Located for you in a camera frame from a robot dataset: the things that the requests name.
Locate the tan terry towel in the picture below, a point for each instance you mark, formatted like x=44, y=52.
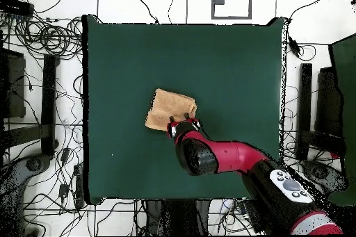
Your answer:
x=167, y=106

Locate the black power adapter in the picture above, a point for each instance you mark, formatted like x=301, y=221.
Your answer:
x=65, y=155
x=63, y=190

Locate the dark green table cloth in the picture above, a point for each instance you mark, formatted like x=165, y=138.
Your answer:
x=125, y=53

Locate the black metal stand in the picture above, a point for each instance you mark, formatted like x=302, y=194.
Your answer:
x=178, y=217

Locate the grey square floor frame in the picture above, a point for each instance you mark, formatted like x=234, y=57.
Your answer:
x=230, y=17

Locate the long black power strip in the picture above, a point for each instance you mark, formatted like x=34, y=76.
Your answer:
x=79, y=189

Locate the green cloth of neighbouring table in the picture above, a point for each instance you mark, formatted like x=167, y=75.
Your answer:
x=347, y=95

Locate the dark grey wheeled base leg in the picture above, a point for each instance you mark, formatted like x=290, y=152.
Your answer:
x=34, y=164
x=319, y=172

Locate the black box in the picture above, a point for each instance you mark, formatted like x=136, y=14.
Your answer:
x=15, y=87
x=328, y=100

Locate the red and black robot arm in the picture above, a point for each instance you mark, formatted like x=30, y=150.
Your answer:
x=236, y=156

